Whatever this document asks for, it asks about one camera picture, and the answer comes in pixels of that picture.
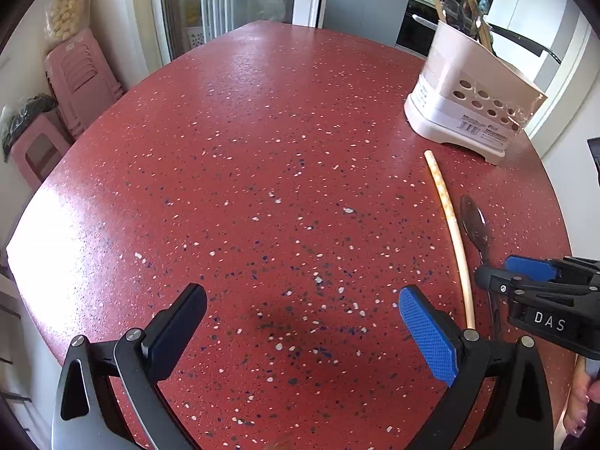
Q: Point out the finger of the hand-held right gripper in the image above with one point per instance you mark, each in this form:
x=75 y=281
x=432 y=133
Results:
x=494 y=281
x=529 y=267

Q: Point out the single pink plastic stool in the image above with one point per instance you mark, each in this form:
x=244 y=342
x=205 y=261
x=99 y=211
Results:
x=40 y=154

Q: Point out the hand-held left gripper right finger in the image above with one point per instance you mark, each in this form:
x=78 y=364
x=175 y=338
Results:
x=429 y=333

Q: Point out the glass sliding door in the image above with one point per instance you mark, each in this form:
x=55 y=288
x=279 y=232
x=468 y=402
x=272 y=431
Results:
x=225 y=4

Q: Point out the yellow patterned chopstick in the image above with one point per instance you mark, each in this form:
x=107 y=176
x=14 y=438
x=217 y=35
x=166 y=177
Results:
x=443 y=197

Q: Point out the person's right hand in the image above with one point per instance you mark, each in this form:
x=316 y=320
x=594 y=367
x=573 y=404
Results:
x=579 y=408

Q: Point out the blue patterned chopstick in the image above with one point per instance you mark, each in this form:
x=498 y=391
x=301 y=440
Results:
x=483 y=2

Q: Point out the black built-in oven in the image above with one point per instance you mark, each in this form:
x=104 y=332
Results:
x=415 y=30

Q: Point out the stack of pink plastic stools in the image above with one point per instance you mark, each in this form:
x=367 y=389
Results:
x=79 y=79

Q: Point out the bag of yellow balls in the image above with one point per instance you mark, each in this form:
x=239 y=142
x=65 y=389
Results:
x=68 y=7

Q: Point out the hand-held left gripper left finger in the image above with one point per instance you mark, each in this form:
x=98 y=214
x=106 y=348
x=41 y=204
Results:
x=180 y=318

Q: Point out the grey kitchen counter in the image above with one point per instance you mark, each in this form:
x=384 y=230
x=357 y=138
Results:
x=365 y=9

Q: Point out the black bag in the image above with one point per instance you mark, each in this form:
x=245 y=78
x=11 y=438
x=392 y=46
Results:
x=23 y=119

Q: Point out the beige plastic utensil holder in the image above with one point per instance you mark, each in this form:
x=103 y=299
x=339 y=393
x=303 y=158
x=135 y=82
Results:
x=445 y=79

